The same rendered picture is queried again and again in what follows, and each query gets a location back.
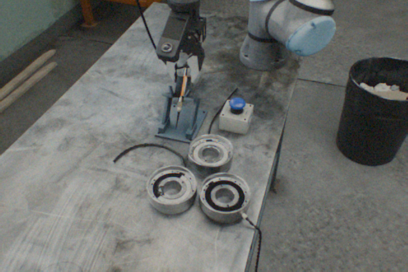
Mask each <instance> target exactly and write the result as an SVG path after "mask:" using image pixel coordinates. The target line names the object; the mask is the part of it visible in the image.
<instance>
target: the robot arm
mask: <svg viewBox="0 0 408 272"><path fill-rule="evenodd" d="M250 2H251V6H250V7H249V22H248V30H247V36H246V38H245V40H244V43H243V45H242V47H241V49H240V60H241V61H242V62H243V63H244V64H245V65H246V66H248V67H250V68H251V69H255V70H259V71H274V70H277V69H280V68H283V67H284V66H285V65H286V64H287V63H288V59H289V51H290V52H293V53H294V54H296V55H297V56H300V57H302V56H310V55H313V54H316V53H317V52H318V51H320V50H322V49H323V48H324V47H325V46H326V45H327V44H328V43H329V42H330V41H331V39H332V37H333V35H334V32H335V30H336V27H335V25H336V24H335V22H334V20H333V19H332V15H333V11H334V10H335V9H336V6H335V3H334V1H333V0H250ZM200 4H201V0H168V7H169V8H171V10H170V13H169V15H168V18H167V20H166V23H165V25H164V28H163V33H162V35H161V38H160V40H159V43H158V45H157V48H156V55H157V58H158V59H159V60H161V61H164V63H165V64H166V67H167V70H168V72H169V74H170V76H171V78H172V79H173V81H174V82H175V83H176V82H177V62H178V60H179V53H180V52H182V53H186V54H187V55H190V54H191V53H193V54H192V55H190V56H189V58H188V60H187V64H188V66H189V67H190V68H191V71H190V75H191V83H192V85H193V86H195V85H196V84H197V83H198V81H199V77H200V73H201V67H202V64H203V60H204V57H205V52H204V49H203V47H202V46H201V42H200V36H201V31H202V42H204V40H205V38H206V26H207V18H206V17H201V16H199V7H200ZM200 19H203V20H202V21H201V20H200ZM204 26H205V33H204Z"/></svg>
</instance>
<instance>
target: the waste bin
mask: <svg viewBox="0 0 408 272"><path fill-rule="evenodd" d="M361 83H364V84H366V85H367V86H369V87H373V89H374V87H375V86H376V85H379V84H380V83H381V84H384V83H385V85H387V86H388V87H390V88H391V87H392V85H396V86H399V88H398V89H399V91H402V92H405V93H408V61H407V60H405V59H401V58H398V57H396V58H394V57H385V56H373V57H368V58H365V59H362V60H358V61H357V62H355V63H354V64H353V65H352V66H351V67H350V69H349V78H348V80H347V85H346V89H345V91H344V92H345V97H344V104H343V107H342V113H341V117H340V123H339V129H338V133H337V139H336V143H337V146H338V148H339V150H340V151H341V152H342V153H343V154H344V155H345V156H347V157H348V158H350V159H351V160H353V161H356V162H359V163H362V164H365V165H369V166H379V165H383V164H387V163H389V162H390V161H392V160H393V159H394V158H395V156H396V154H397V152H398V150H399V148H400V147H401V146H402V144H403V142H404V140H405V139H406V137H407V135H408V95H407V98H406V100H400V99H390V98H387V97H382V96H378V95H376V94H373V93H371V92H369V91H367V90H365V89H364V88H363V87H361V86H360V84H361Z"/></svg>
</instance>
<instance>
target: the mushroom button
mask: <svg viewBox="0 0 408 272"><path fill-rule="evenodd" d="M229 106H230V107H231V108H233V109H234V110H236V111H239V110H241V109H243V108H244V107H245V101H244V100H243V99H242V98H240V97H235V98H233V99H231V100H230V102H229Z"/></svg>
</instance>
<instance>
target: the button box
mask: <svg viewBox="0 0 408 272"><path fill-rule="evenodd" d="M253 106H254V105H251V104H245V107H244V108H243V109H241V110H239V111H236V110H234V109H233V108H231V107H230V100H227V101H226V104H225V105H224V108H223V109H222V112H221V114H220V115H219V130H222V131H228V132H233V133H237V134H241V135H244V136H245V135H246V133H247V130H248V128H249V125H250V123H251V120H252V113H253Z"/></svg>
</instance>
